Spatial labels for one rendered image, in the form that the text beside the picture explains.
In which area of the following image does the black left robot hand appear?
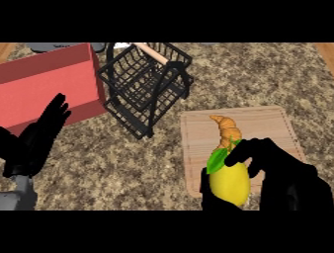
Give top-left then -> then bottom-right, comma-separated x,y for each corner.
0,92 -> 73,179

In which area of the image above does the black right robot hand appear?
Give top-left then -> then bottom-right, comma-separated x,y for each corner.
200,137 -> 334,211

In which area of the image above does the yellow lemon with green leaf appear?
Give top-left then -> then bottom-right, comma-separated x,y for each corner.
206,139 -> 253,208

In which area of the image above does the pale wooden cutting board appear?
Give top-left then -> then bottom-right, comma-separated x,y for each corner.
179,105 -> 308,199

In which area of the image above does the red box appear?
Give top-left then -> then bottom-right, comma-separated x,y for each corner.
0,42 -> 108,155

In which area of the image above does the orange croissant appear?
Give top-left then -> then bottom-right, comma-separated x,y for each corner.
209,115 -> 244,150

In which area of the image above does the grey object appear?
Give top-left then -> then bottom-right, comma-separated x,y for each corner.
25,42 -> 107,53

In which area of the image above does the black wire tiered basket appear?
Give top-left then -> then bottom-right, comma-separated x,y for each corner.
96,42 -> 195,140

